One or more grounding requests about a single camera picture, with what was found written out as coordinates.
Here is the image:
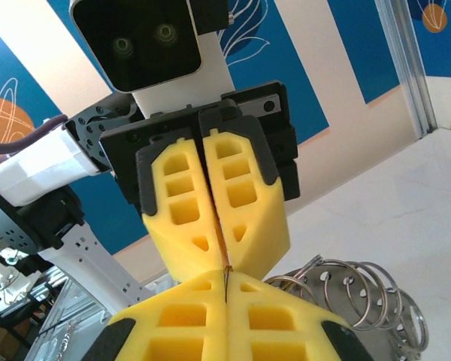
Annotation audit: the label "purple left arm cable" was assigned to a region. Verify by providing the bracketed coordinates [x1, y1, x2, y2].
[0, 114, 68, 156]

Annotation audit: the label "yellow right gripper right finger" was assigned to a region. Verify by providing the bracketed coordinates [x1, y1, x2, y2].
[225, 270, 375, 361]

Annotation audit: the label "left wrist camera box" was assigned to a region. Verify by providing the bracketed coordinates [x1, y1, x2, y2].
[69, 0, 204, 93]

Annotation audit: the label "white metal stand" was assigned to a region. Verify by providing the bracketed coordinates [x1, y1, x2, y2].
[0, 240, 42, 313]

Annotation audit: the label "metal key plate with rings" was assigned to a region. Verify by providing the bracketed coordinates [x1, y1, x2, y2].
[222, 254, 430, 355]

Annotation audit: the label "aluminium corner post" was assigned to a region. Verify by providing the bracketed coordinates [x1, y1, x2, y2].
[375, 0, 439, 138]

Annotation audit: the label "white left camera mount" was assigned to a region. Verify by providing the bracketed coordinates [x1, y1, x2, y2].
[133, 32, 234, 120]

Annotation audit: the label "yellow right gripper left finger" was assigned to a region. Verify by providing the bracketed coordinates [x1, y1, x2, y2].
[84, 270, 227, 361]

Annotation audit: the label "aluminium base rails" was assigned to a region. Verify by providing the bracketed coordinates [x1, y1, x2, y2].
[26, 268, 174, 361]

